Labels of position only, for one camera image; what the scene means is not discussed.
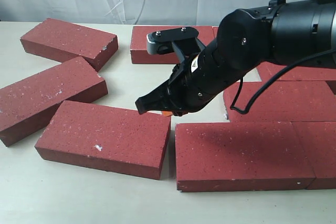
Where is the red brick with white chip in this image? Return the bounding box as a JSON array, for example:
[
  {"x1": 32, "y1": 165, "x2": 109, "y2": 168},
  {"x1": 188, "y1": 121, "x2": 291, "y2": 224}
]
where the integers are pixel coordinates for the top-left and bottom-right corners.
[{"x1": 35, "y1": 101, "x2": 171, "y2": 180}]

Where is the red brick right third row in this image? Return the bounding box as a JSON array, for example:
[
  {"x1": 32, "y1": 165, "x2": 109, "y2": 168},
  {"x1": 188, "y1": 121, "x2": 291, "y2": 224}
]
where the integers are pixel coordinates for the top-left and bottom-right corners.
[{"x1": 223, "y1": 81, "x2": 335, "y2": 122}]

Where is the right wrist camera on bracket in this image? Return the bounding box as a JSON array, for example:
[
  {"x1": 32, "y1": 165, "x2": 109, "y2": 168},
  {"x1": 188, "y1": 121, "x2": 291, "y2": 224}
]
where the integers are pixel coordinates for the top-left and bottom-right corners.
[{"x1": 146, "y1": 27, "x2": 205, "y2": 63}]

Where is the red brick right second row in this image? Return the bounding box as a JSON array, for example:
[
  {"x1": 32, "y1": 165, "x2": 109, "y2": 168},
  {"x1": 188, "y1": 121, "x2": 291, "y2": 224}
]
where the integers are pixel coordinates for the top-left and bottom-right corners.
[{"x1": 257, "y1": 62, "x2": 336, "y2": 94}]

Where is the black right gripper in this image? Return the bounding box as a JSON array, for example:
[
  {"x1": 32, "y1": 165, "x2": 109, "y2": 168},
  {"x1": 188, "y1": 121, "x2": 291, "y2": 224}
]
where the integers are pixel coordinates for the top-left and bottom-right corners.
[{"x1": 135, "y1": 39, "x2": 252, "y2": 117}]

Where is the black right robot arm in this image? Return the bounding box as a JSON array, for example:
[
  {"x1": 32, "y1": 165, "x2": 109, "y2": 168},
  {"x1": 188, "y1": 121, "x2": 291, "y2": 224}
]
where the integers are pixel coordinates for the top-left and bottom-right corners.
[{"x1": 135, "y1": 0, "x2": 335, "y2": 116}]

